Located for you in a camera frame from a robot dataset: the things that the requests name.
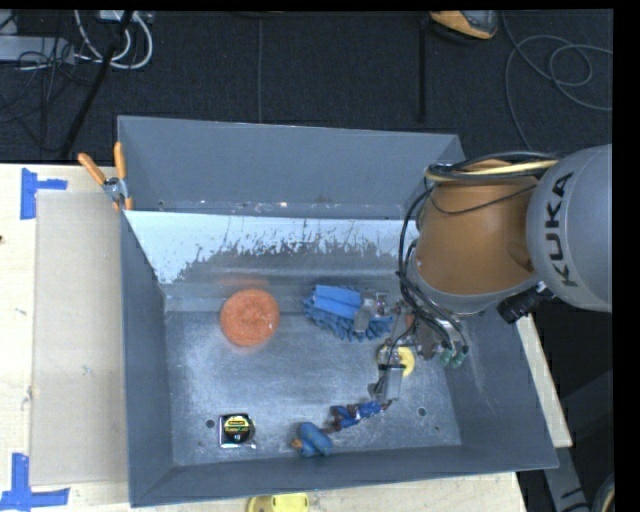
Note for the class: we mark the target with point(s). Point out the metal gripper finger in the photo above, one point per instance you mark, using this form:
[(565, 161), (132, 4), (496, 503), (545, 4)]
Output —
[(369, 306), (394, 377)]

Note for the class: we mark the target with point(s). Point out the blue fringed cloth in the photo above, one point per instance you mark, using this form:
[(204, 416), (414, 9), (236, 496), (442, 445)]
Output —
[(332, 305)]

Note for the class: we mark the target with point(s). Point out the blue and brown toy figure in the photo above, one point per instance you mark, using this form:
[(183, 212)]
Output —
[(355, 414)]

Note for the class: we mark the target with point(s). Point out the grey metal bin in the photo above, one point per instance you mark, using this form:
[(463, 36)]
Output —
[(300, 380)]

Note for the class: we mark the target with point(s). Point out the blue toy animal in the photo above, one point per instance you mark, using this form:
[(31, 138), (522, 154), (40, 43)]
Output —
[(312, 440)]

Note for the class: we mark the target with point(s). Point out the orange round sponge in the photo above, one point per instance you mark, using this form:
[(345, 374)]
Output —
[(249, 317)]

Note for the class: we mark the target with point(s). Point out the black and yellow tape measure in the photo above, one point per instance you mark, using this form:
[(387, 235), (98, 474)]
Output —
[(236, 430)]

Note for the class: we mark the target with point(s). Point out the black cylinder on white bracket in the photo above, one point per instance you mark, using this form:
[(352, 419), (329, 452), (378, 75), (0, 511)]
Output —
[(517, 305)]

